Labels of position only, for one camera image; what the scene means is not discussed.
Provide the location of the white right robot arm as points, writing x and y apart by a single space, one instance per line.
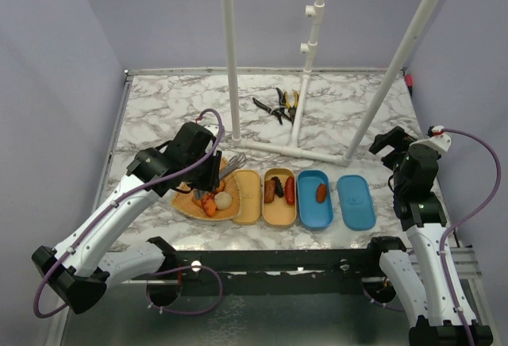
425 279

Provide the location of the metal food tongs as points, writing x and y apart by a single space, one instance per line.
228 169

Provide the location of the aluminium table frame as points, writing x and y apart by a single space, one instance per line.
159 106

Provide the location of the white steamed bun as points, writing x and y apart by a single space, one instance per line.
223 200

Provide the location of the orange fried chicken piece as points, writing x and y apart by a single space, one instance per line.
208 205

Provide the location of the brown sausage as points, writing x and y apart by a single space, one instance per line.
269 190

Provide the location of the beige lunch box base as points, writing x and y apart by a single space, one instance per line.
279 213

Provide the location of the white PVC pipe frame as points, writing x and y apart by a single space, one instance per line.
316 13

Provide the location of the red sausage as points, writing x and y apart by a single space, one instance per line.
289 191

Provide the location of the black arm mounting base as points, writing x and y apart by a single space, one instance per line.
275 272

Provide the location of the black pruning shears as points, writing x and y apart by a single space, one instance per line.
281 111

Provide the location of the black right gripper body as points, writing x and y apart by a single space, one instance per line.
401 140

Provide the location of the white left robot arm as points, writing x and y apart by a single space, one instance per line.
80 270

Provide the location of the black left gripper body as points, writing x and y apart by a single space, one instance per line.
204 177

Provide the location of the yellow handled pliers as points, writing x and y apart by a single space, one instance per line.
291 106

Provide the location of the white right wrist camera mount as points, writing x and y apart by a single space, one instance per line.
438 140

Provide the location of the brown fried patty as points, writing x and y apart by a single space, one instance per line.
321 193

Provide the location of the blue lunch box lid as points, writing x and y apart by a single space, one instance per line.
357 207

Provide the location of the blue lunch box base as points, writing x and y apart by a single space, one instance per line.
313 215

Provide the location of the black sea cucumber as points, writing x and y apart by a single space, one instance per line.
278 187

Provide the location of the red clamp at table corner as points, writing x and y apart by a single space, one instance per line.
409 83

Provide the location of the orange chicken wing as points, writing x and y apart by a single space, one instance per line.
197 202

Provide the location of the beige lunch box lid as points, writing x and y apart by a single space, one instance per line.
249 185

